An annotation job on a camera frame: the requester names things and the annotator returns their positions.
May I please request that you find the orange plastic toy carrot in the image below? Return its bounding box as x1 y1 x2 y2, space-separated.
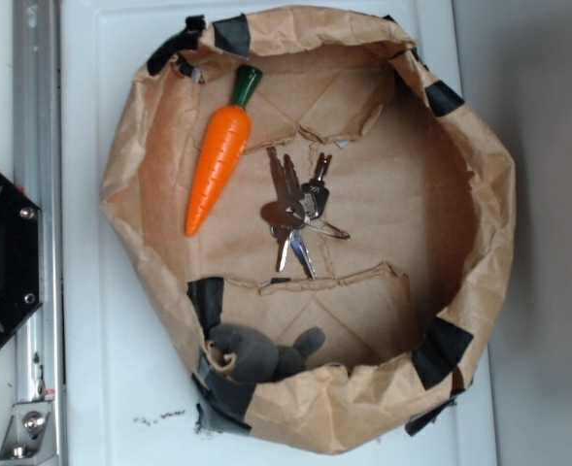
185 65 263 236

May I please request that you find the silver key bunch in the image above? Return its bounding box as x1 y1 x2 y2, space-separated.
260 147 350 280

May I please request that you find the metal corner bracket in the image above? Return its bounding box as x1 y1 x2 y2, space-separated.
0 401 56 465

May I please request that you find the brown paper bag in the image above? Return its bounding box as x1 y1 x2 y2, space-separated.
102 6 516 454

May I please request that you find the aluminium rail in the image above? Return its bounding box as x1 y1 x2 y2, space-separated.
12 1 68 465

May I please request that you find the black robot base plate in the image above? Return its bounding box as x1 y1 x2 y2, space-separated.
0 173 42 349

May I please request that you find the grey plush toy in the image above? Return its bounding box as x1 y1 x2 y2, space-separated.
207 323 325 383

